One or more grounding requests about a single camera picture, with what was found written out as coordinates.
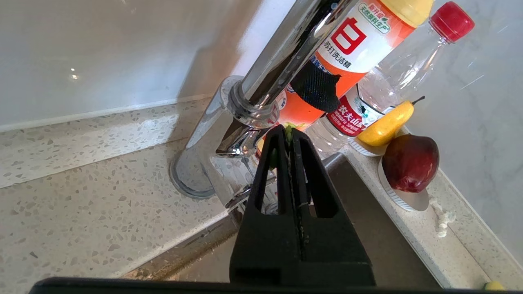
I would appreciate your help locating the stainless steel sink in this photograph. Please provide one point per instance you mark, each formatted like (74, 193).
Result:
(376, 228)

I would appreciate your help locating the red toy apple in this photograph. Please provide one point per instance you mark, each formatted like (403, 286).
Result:
(408, 163)

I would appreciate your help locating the yellow toy pear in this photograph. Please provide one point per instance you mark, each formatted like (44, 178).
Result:
(384, 128)

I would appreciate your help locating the orange dish soap bottle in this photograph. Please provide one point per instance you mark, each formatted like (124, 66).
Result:
(359, 41)

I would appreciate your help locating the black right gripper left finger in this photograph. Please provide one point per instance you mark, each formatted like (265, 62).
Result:
(265, 245)

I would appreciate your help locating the clear red-capped water bottle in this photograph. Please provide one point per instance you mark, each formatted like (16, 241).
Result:
(408, 61)

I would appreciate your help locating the chrome faucet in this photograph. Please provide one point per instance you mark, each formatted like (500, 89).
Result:
(278, 53)

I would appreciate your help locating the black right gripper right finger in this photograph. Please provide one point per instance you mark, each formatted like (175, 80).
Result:
(335, 253)

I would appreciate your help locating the white paper cup liner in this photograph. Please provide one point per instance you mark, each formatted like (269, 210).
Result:
(365, 150)
(408, 200)

